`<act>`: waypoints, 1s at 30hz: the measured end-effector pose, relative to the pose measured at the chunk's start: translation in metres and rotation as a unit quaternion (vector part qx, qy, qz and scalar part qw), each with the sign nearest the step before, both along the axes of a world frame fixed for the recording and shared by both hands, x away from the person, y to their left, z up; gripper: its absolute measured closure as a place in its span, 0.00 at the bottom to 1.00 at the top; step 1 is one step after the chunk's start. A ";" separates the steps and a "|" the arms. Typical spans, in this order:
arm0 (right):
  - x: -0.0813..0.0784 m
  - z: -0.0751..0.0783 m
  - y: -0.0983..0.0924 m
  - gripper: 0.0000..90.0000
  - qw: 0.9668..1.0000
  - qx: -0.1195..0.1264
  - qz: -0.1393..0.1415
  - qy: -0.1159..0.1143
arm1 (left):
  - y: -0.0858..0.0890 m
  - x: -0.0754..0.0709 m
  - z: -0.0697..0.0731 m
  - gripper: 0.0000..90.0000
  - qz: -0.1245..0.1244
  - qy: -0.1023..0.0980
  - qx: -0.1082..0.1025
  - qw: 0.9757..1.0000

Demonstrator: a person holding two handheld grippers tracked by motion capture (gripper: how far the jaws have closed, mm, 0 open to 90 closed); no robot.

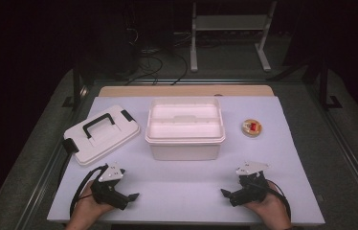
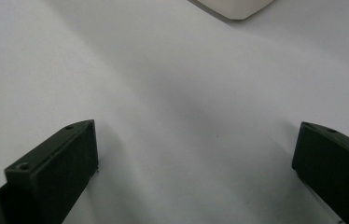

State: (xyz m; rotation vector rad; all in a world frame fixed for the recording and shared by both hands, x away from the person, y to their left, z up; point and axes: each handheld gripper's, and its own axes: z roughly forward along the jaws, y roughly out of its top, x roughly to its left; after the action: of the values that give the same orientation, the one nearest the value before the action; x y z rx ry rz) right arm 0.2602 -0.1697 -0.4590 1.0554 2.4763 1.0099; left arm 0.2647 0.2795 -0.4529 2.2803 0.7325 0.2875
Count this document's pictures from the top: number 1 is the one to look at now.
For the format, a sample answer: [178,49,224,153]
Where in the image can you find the white table mat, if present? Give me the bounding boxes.
[46,95,326,226]

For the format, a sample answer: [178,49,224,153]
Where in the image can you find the white lid with black handle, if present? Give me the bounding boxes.
[62,104,142,168]

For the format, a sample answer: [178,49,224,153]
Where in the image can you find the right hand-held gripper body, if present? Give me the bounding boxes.
[229,160,270,208]

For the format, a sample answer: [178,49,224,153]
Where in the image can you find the white metal stand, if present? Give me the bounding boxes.
[190,0,278,73]

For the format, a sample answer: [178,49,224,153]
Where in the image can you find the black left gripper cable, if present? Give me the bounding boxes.
[69,164,108,219]

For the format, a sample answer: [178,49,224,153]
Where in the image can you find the person's right hand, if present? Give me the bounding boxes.
[243,180,292,228]

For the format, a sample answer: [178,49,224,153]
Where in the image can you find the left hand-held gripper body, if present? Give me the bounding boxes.
[90,161,130,211]

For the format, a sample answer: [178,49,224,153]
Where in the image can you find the white tray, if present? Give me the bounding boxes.
[148,103,223,140]

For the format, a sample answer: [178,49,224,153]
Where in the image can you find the black frame post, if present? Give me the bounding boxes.
[318,59,344,111]
[61,60,89,110]

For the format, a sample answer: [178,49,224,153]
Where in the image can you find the person's left hand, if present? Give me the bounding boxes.
[70,181,116,225]

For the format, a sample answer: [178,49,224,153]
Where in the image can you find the aluminium frame rail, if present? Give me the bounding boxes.
[13,140,74,230]
[306,85,358,219]
[93,79,306,86]

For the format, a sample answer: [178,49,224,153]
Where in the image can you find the round tan case red insert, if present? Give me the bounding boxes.
[240,118,263,138]

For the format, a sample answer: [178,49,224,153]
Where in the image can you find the black floor cables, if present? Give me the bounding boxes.
[124,27,190,87]

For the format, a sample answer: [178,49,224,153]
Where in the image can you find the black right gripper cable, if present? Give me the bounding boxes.
[264,178,293,222]

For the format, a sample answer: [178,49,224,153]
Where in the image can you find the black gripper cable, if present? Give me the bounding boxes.
[264,178,293,222]
[69,164,108,219]

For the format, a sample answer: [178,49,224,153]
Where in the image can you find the white plastic storage box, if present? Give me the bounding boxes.
[145,97,227,162]

